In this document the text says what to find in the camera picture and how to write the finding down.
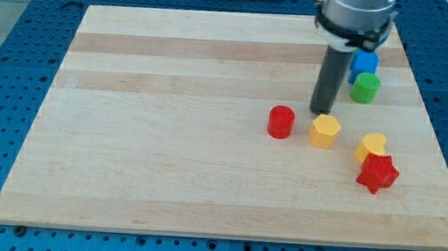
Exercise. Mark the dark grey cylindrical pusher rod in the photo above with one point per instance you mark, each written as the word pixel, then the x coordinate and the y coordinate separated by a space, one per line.
pixel 331 75

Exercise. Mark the yellow hexagon block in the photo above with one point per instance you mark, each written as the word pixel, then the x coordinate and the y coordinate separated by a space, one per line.
pixel 324 130

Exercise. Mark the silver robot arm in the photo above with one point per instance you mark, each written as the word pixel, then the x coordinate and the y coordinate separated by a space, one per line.
pixel 347 25

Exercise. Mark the blue block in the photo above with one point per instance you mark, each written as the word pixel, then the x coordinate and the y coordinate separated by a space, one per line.
pixel 362 61

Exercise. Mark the green cylinder block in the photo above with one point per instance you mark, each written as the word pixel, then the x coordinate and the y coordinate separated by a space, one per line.
pixel 365 87

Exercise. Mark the red cylinder block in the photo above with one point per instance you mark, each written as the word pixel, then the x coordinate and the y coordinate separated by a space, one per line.
pixel 280 124

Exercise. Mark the yellow heart block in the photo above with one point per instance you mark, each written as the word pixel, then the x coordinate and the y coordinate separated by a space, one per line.
pixel 371 143

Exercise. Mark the red star block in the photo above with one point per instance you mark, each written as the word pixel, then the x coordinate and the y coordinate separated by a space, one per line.
pixel 377 172

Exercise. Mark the wooden board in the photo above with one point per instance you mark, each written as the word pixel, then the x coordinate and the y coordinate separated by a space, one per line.
pixel 156 123

